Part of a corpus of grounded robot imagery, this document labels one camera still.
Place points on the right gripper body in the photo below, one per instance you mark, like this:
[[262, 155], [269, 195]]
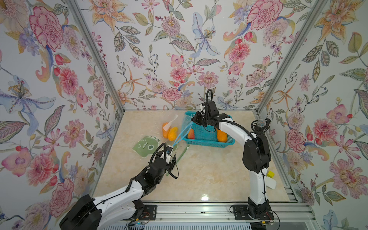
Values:
[[200, 117]]

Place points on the aluminium rail front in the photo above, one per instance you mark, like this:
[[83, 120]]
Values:
[[216, 211]]

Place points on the white rounded box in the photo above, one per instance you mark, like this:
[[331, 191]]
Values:
[[270, 182]]

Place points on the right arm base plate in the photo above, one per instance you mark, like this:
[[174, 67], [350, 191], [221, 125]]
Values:
[[250, 212]]

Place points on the small yellow mango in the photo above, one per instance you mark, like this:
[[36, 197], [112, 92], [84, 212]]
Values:
[[173, 134]]

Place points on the small yellow cube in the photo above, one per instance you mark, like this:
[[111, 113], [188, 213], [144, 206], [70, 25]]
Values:
[[270, 174]]

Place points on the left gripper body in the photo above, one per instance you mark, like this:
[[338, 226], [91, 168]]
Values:
[[168, 160]]

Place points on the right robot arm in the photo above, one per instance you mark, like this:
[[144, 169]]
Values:
[[256, 153]]

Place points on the teal plastic basket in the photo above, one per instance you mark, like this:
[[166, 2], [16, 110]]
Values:
[[204, 136]]

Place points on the aluminium corner post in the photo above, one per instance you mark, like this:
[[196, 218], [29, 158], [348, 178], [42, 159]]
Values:
[[87, 35], [305, 29]]

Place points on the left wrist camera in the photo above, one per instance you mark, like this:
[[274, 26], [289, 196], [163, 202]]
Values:
[[168, 150]]

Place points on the small red-yellow mango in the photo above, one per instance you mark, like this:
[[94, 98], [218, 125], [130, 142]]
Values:
[[191, 134]]

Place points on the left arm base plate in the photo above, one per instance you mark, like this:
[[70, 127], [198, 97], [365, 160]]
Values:
[[148, 213]]

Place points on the orange mango right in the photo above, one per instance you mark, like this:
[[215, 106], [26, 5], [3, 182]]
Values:
[[222, 136]]

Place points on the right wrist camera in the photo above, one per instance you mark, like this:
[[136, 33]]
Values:
[[203, 108]]

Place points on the right aluminium corner post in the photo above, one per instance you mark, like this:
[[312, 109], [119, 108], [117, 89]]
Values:
[[305, 29]]

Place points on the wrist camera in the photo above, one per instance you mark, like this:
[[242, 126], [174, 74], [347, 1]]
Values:
[[168, 150], [203, 108]]

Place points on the left aluminium corner post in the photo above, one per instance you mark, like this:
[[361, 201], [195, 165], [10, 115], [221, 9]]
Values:
[[87, 35]]

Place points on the large orange mango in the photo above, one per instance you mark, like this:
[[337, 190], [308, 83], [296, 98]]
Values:
[[165, 129]]

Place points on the clear zip-top bag blue zipper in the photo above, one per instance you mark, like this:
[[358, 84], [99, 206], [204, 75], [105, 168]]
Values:
[[178, 127]]

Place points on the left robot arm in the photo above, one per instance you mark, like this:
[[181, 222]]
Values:
[[123, 204]]

